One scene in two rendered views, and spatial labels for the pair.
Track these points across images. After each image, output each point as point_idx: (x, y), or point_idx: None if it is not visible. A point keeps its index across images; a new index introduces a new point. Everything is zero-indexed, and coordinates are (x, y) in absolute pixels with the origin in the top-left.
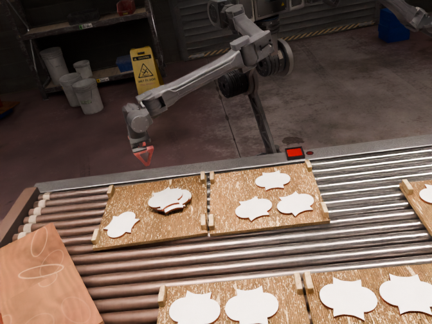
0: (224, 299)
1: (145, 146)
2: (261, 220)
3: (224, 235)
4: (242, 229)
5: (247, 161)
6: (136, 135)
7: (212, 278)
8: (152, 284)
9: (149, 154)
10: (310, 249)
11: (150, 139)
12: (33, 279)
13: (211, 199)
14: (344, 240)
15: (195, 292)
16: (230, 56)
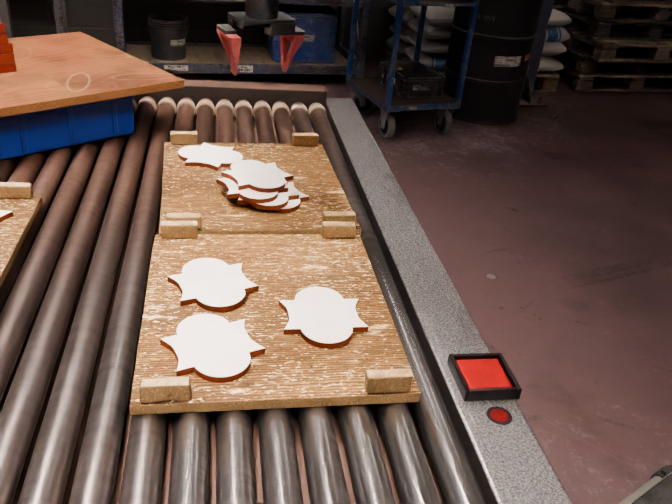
0: None
1: (231, 30)
2: (172, 295)
3: None
4: (149, 270)
5: (434, 293)
6: (245, 8)
7: (40, 245)
8: (63, 194)
9: (230, 49)
10: (57, 375)
11: (242, 22)
12: (64, 79)
13: (264, 235)
14: (52, 435)
15: (7, 222)
16: None
